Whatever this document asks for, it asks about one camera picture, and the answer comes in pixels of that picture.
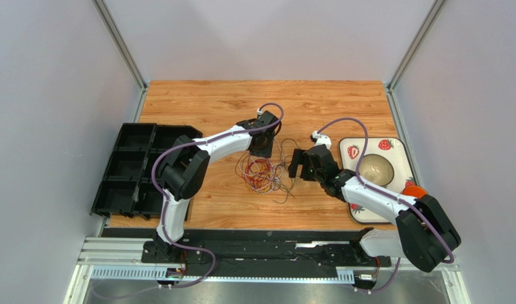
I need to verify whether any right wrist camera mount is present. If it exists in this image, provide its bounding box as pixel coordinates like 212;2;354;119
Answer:
311;130;332;149

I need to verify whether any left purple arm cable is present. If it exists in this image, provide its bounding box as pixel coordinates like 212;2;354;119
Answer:
150;102;285;289

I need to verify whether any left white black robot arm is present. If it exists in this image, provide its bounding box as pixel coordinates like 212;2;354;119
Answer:
151;111;282;255

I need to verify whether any left aluminium frame post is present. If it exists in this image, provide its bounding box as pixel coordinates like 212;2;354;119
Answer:
92;0;148;90

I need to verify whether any strawberry pattern white tray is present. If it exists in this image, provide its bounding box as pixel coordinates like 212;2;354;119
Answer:
339;137;416;224

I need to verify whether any orange plastic cup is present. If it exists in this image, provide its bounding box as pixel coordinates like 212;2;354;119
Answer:
402;185;428;199

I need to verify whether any aluminium frame post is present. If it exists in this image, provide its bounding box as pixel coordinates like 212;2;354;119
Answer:
387;0;447;90
92;0;148;90

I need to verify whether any right aluminium frame post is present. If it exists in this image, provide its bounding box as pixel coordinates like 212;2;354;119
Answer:
387;0;447;90

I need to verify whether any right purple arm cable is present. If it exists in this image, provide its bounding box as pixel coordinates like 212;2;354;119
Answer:
318;117;456;295

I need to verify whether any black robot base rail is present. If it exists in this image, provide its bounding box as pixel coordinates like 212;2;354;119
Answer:
101;228;392;278

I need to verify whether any white slotted cable duct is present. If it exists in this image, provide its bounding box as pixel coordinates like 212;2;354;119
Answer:
89;265;356;284

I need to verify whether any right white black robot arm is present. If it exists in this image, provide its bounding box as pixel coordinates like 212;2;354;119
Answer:
289;144;461;272

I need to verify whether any beige ceramic bowl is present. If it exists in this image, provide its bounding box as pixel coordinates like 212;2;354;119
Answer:
359;154;395;187

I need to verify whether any yellow wire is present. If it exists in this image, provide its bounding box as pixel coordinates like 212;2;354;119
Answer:
248;172;278;195

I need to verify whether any black compartment organizer tray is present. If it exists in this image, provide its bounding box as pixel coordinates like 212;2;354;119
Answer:
91;123;202;220

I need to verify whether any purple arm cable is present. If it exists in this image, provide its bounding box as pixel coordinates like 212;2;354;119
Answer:
318;117;456;295
150;102;285;289

